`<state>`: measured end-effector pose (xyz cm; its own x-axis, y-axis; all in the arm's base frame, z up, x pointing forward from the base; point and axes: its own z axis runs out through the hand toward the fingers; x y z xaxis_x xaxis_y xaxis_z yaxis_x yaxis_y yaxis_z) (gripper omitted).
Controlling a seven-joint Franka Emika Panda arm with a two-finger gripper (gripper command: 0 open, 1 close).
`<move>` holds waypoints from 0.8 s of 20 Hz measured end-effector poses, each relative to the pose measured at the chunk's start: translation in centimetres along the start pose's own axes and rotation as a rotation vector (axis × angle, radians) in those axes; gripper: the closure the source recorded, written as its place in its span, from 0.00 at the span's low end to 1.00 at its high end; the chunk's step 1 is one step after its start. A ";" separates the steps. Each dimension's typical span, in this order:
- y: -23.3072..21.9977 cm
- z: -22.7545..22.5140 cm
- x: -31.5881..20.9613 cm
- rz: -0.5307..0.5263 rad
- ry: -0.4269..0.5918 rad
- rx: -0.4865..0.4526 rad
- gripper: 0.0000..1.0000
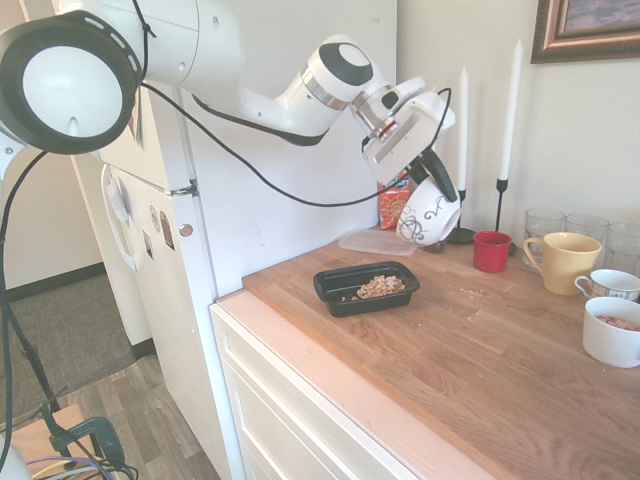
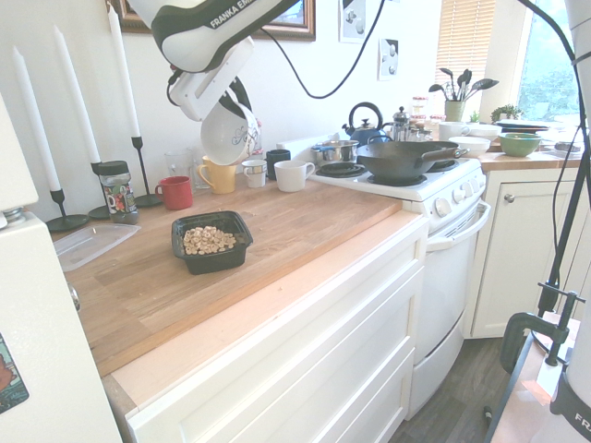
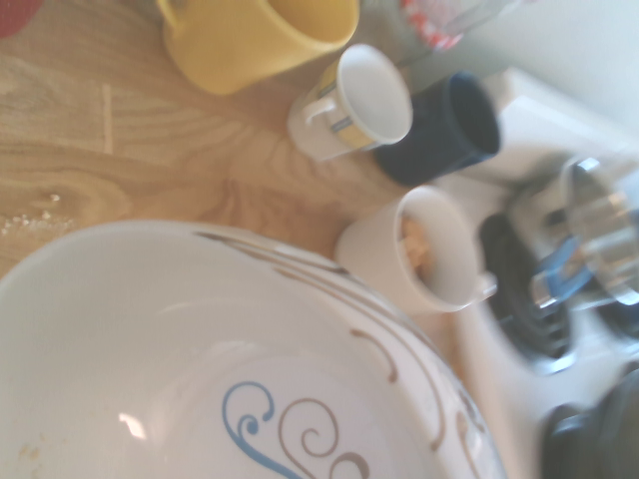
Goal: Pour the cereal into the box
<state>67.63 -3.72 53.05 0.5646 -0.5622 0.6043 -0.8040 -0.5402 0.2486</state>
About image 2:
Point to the green screw clamp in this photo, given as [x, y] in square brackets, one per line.
[510, 341]

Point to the blue kettle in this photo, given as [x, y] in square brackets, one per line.
[369, 134]

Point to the stack of dark plates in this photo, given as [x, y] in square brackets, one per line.
[522, 125]

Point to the clear plastic lid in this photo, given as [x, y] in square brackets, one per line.
[92, 240]

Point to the black plastic food box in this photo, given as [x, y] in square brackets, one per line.
[212, 266]

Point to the glass french press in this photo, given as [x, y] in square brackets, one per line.
[401, 127]

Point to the white refrigerator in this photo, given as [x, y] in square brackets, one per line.
[46, 300]

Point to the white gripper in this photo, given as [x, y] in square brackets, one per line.
[194, 99]

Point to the small white patterned cup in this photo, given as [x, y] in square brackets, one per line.
[255, 175]

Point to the clear drinking glass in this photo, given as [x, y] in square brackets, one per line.
[196, 157]
[177, 164]
[258, 138]

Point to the green pot with dark utensils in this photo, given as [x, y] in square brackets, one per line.
[454, 111]

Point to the black camera stand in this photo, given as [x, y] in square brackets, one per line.
[561, 240]

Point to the white drawer cabinet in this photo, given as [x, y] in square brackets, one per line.
[300, 360]

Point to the small succulent plant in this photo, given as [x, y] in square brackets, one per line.
[507, 113]

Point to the green bowl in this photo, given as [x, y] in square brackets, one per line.
[519, 145]

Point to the colourful picture magnet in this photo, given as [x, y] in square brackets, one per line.
[11, 374]

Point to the black coil burner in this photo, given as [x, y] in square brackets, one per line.
[341, 170]

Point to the red mug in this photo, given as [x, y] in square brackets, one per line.
[177, 194]

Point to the large white mug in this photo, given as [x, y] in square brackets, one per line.
[291, 177]

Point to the medium white taper candle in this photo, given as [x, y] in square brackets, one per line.
[78, 101]

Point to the light wooden robot table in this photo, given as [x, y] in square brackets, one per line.
[526, 397]

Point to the white bowl with swirl pattern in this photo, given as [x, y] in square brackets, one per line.
[221, 143]

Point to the spice jar with black lid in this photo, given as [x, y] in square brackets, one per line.
[117, 198]

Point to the wooden window blind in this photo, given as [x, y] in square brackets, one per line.
[461, 41]

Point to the white electric stove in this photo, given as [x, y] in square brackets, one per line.
[443, 277]

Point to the short white taper candle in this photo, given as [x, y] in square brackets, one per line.
[37, 124]

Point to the tall white taper candle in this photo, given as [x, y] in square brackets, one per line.
[124, 78]

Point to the dark blue mug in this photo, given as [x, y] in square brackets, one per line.
[272, 159]

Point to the steel cooking pot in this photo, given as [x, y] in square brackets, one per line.
[337, 154]

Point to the silver round knob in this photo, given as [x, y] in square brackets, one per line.
[75, 296]

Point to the yellow mug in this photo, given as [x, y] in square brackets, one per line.
[221, 180]

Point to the cereal rings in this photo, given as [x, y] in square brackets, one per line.
[208, 240]

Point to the black wok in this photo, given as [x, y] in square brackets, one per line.
[397, 161]

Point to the white cupboard with knob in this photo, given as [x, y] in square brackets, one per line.
[517, 258]

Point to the wide white bowl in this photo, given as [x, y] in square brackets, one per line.
[471, 145]

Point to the white wall print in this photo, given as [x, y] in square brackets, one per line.
[389, 59]
[353, 20]

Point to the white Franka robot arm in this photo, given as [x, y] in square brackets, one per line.
[194, 41]

